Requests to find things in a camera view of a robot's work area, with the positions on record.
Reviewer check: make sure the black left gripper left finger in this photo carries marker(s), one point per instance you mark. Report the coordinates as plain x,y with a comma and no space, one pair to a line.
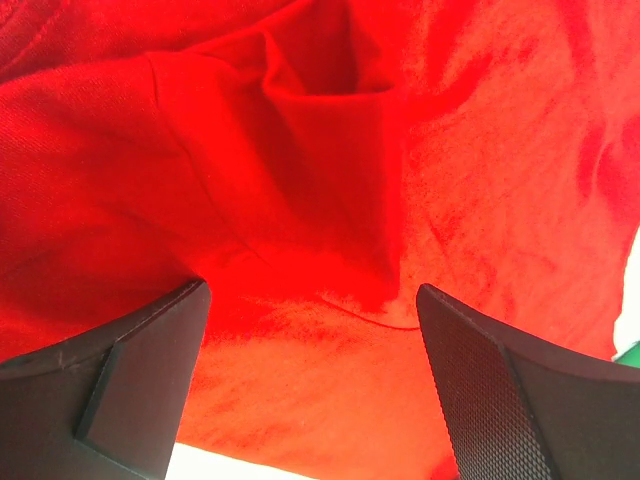
105,404

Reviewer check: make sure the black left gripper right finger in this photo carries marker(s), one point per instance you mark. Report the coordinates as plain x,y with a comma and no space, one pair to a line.
519,407

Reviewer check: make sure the red t shirt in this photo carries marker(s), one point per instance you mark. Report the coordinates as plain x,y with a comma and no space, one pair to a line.
315,162

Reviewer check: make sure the green plastic bin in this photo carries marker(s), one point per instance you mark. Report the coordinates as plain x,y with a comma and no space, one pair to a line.
630,357

